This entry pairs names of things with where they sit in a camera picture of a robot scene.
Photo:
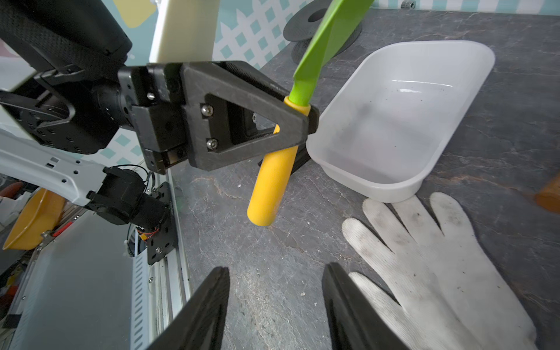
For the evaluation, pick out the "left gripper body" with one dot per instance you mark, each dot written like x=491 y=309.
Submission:
x=149 y=100

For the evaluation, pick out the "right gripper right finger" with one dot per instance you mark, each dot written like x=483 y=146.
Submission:
x=353 y=323

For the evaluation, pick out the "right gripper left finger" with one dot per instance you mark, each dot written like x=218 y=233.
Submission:
x=201 y=323

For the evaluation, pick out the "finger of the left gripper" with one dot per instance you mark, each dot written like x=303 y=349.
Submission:
x=233 y=112

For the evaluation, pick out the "green trowel yellow handle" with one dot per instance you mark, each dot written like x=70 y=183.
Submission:
x=340 y=21

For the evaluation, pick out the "white plastic storage box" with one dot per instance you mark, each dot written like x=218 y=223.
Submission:
x=387 y=127

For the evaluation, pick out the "yellow shovel wooden handle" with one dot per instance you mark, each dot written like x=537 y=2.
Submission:
x=549 y=197

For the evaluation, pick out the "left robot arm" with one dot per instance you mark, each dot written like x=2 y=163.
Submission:
x=104 y=130

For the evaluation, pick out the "white work glove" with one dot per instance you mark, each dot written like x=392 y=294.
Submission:
x=443 y=292

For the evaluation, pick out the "grey filament spool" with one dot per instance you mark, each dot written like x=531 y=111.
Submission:
x=301 y=28

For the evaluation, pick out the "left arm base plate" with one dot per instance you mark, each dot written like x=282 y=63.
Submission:
x=166 y=238

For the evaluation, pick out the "black aluminium rail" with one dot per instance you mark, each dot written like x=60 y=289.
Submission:
x=284 y=162

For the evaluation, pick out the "yellow bowl outside enclosure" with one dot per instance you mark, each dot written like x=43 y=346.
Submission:
x=42 y=213

